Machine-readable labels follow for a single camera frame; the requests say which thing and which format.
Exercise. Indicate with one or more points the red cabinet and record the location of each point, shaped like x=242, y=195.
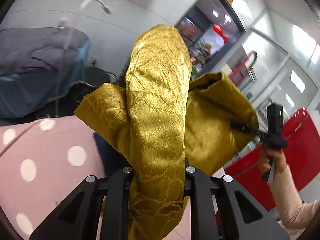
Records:
x=302, y=155

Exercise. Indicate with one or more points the grey blue bedding pile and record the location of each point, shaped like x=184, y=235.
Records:
x=35, y=68

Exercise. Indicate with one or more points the person's right hand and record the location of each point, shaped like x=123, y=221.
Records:
x=268, y=157

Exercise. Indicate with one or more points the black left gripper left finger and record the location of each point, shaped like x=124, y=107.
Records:
x=95, y=209

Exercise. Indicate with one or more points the black round stool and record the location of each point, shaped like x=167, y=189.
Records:
x=95, y=77

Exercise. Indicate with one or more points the pink polka dot bedspread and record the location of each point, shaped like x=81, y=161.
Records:
x=43, y=161

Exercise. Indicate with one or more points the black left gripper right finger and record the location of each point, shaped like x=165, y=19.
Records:
x=222, y=209

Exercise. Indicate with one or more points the beige right sleeve forearm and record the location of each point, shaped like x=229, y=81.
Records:
x=295, y=215

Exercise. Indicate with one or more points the gold satin jacket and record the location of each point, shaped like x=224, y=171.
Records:
x=162, y=119

